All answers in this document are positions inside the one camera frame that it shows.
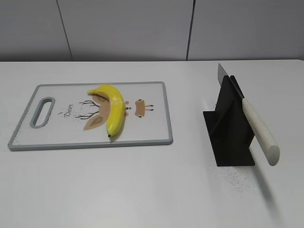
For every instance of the black knife stand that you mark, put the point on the black knife stand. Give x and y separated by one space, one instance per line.
229 131

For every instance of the white handled kitchen knife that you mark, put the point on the white handled kitchen knife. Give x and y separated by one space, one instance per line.
265 138

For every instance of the grey rimmed white cutting board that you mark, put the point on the grey rimmed white cutting board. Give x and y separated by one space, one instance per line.
65 116

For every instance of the yellow plastic banana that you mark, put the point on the yellow plastic banana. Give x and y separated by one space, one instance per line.
117 107

